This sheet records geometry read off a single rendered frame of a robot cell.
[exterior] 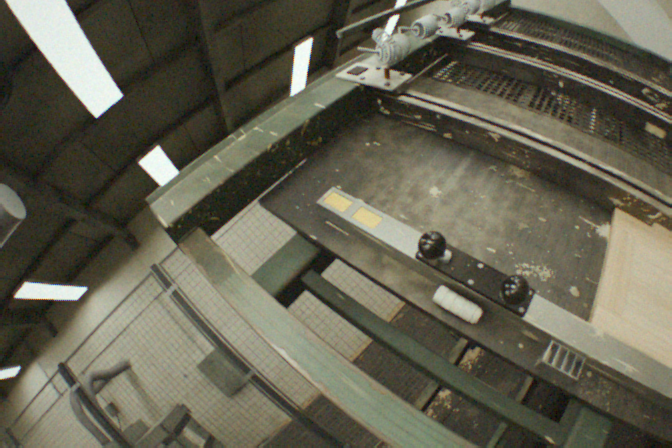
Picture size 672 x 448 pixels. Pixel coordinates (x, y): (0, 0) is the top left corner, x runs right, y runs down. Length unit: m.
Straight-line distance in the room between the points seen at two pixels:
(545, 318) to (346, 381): 0.30
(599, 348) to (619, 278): 0.16
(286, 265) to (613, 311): 0.62
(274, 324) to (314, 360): 0.08
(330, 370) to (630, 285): 0.55
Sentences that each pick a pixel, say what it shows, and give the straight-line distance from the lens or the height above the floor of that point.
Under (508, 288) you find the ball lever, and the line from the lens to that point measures 0.38.
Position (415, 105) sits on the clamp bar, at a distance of 0.81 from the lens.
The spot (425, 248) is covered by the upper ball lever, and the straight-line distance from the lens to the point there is 0.39.
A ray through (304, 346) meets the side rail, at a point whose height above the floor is 1.56.
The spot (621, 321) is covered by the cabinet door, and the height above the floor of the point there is 1.19.
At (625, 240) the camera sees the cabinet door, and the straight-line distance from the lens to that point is 0.73.
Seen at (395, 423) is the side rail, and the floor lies 1.42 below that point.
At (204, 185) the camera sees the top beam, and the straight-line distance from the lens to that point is 0.66.
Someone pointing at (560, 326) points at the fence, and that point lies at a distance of 0.53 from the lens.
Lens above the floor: 1.64
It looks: 5 degrees up
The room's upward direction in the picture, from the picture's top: 45 degrees counter-clockwise
